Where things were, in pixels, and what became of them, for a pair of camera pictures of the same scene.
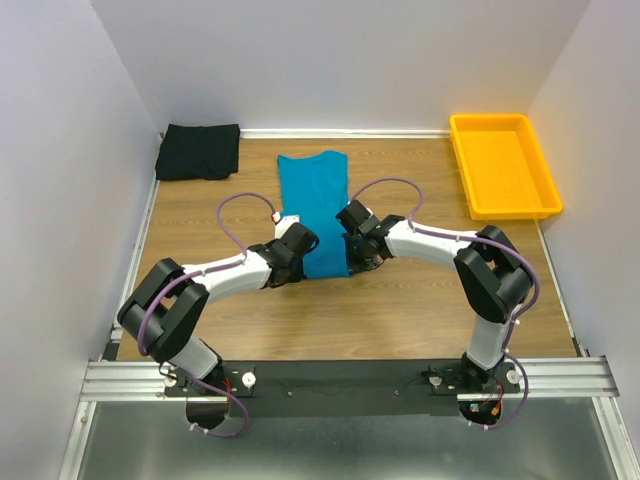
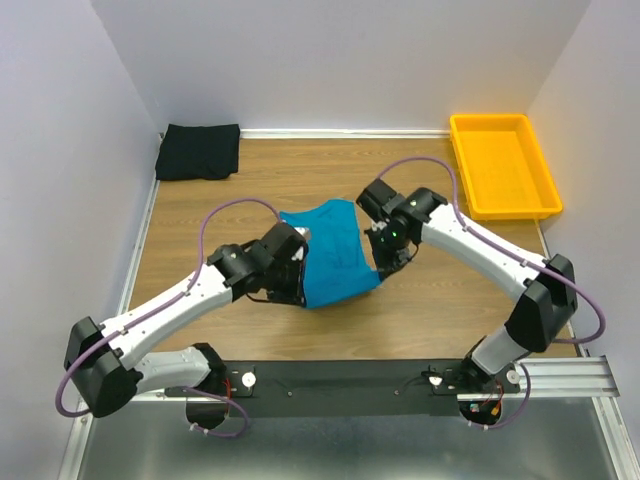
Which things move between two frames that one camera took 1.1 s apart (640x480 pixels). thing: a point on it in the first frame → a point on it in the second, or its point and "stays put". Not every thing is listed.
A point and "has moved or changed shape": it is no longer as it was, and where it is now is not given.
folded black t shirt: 198,151 stays put
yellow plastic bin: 502,168 stays put
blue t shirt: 316,188 has moved or changed shape
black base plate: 275,389 stays put
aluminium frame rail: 145,382 stays put
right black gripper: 353,265 → 387,265
